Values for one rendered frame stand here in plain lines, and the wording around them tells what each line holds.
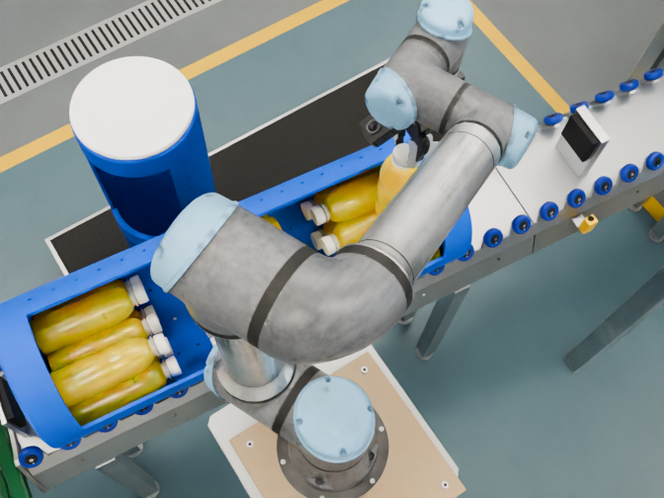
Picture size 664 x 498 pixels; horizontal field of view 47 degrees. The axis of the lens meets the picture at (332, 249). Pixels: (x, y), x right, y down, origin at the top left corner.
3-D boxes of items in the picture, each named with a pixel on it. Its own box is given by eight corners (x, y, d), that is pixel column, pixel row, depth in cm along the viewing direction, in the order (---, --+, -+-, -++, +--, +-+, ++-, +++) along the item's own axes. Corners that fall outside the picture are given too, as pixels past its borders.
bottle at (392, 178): (417, 204, 152) (431, 152, 135) (398, 231, 149) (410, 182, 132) (385, 186, 154) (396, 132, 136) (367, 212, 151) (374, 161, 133)
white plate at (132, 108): (69, 60, 176) (70, 64, 177) (68, 164, 165) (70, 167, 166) (190, 50, 178) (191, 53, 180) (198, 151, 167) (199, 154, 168)
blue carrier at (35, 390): (453, 272, 169) (489, 226, 142) (70, 456, 149) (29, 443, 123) (392, 165, 176) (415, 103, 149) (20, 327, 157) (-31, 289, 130)
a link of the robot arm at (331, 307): (366, 371, 68) (554, 97, 97) (263, 307, 70) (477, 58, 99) (343, 428, 76) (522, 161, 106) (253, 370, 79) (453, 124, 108)
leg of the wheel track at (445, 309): (436, 356, 258) (473, 287, 201) (421, 363, 256) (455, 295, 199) (427, 341, 260) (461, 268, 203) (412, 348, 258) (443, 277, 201)
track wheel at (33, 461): (38, 447, 145) (37, 440, 147) (14, 457, 144) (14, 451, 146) (47, 462, 147) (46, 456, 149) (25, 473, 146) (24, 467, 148)
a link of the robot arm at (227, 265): (281, 444, 120) (252, 329, 70) (204, 392, 123) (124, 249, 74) (322, 380, 124) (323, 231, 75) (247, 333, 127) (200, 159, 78)
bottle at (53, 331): (29, 315, 142) (126, 273, 146) (45, 347, 145) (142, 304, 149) (28, 329, 135) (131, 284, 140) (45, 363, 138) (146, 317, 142)
